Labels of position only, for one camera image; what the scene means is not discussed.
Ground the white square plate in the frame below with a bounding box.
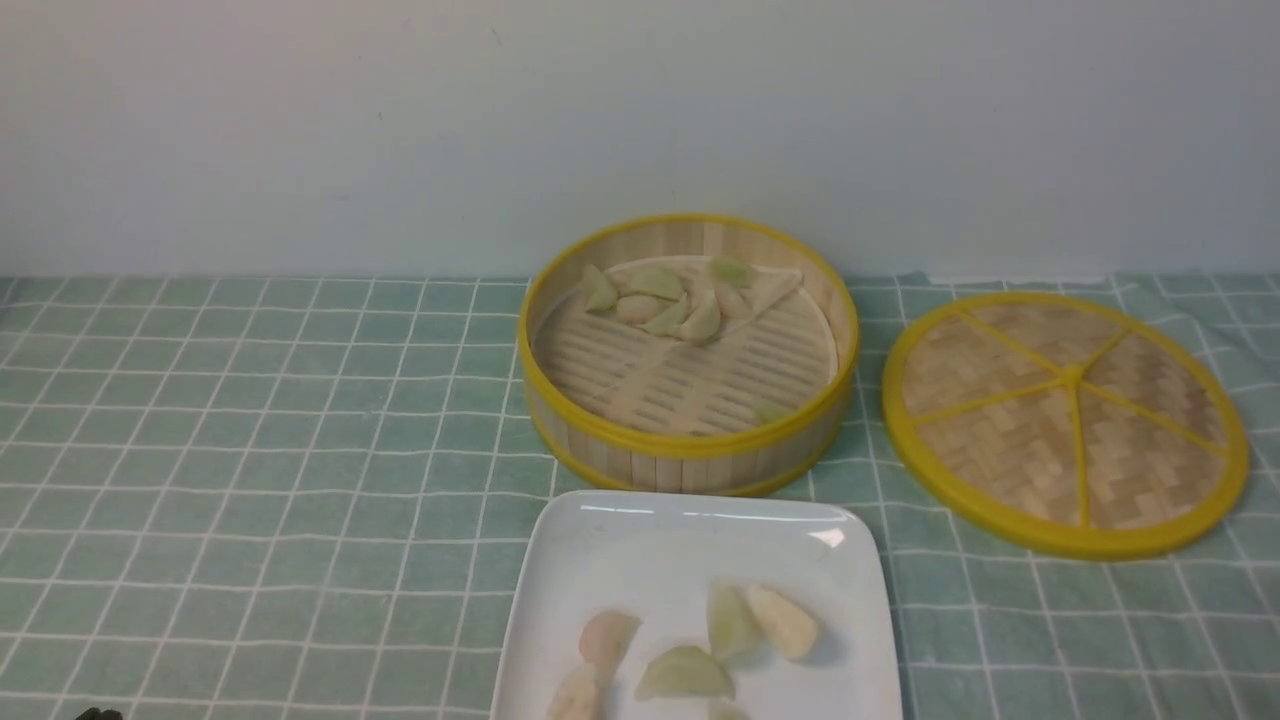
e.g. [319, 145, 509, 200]
[490, 491, 905, 719]

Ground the pink dumpling on plate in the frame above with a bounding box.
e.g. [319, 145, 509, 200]
[579, 609, 643, 684]

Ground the pale green dumpling on plate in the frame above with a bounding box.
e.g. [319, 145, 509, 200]
[707, 582, 762, 661]

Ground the white dumpling on plate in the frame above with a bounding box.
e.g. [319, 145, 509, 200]
[746, 584, 820, 661]

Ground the green dumpling on plate centre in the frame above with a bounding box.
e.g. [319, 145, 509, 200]
[634, 644, 736, 702]

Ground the cream dumpling plate bottom left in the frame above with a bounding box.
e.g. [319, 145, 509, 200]
[545, 664, 608, 720]

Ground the yellow rimmed bamboo steamer basket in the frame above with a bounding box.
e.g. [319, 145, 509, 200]
[517, 214, 861, 496]

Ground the beige steamer liner cloth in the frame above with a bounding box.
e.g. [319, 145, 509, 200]
[532, 255, 841, 437]

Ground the pink dumpling in steamer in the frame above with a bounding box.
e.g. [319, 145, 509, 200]
[614, 293, 669, 325]

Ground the white dumpling in steamer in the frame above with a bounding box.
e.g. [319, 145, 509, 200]
[675, 290, 722, 345]

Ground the green dumpling in steamer left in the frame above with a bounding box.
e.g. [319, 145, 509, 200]
[579, 263, 620, 314]

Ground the pale green dumpling in steamer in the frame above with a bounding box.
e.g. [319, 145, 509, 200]
[623, 265, 686, 302]

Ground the green dumpling steamer back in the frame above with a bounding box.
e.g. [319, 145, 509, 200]
[707, 256, 755, 288]

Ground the green dumpling steamer front edge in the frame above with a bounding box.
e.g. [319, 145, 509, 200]
[751, 398, 791, 427]

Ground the yellow rimmed woven steamer lid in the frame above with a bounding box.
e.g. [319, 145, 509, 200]
[881, 292, 1251, 562]

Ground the dark object at bottom edge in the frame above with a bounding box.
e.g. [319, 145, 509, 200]
[76, 707, 124, 720]

